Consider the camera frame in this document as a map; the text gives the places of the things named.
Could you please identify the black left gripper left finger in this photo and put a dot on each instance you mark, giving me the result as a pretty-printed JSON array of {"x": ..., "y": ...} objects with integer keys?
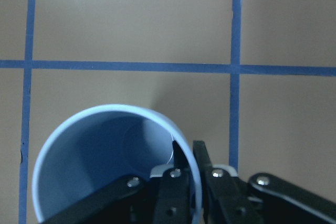
[{"x": 131, "y": 199}]

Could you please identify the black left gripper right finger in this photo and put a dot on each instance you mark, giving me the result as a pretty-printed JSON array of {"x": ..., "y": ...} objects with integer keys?
[{"x": 264, "y": 198}]

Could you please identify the light blue cup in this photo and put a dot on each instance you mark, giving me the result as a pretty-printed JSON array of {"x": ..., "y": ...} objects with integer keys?
[{"x": 100, "y": 144}]

